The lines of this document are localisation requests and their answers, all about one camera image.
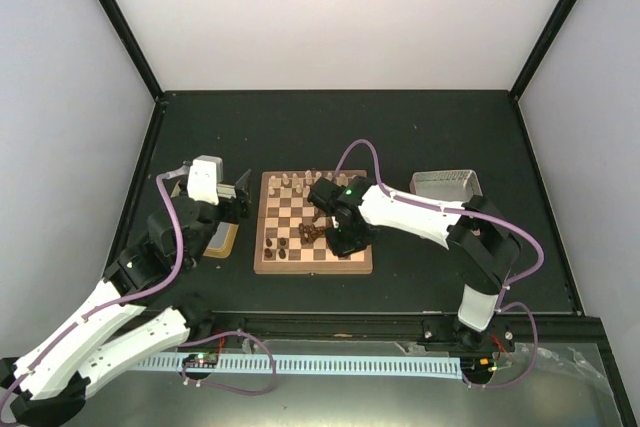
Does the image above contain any light blue cable duct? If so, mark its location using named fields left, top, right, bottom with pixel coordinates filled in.
left=133, top=352, right=462, bottom=380

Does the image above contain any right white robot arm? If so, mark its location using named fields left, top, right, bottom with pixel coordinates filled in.
left=307, top=176, right=521, bottom=351

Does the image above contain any wooden chess board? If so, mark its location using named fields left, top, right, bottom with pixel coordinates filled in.
left=254, top=172, right=373, bottom=275

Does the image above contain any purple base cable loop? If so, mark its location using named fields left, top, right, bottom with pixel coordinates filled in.
left=180, top=328, right=277, bottom=396

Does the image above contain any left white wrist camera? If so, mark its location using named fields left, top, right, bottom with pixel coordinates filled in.
left=187, top=155, right=223, bottom=205

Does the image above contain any row of white chess pieces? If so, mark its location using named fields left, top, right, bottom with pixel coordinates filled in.
left=262, top=169, right=366, bottom=198

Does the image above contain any pile of dark chess pieces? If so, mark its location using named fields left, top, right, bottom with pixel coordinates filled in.
left=298, top=208, right=333, bottom=245

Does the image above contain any pink rimmed metal tray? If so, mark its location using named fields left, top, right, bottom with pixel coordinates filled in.
left=410, top=169, right=483, bottom=202

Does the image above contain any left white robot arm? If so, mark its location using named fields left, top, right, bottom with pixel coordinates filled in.
left=1, top=166, right=251, bottom=426

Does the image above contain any black rail base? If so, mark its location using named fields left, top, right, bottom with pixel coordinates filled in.
left=189, top=312, right=607, bottom=352

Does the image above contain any small circuit board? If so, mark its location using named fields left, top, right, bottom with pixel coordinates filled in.
left=182, top=353, right=218, bottom=369

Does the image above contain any gold rimmed metal tray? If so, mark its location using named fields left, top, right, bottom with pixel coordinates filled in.
left=170, top=177, right=239, bottom=259

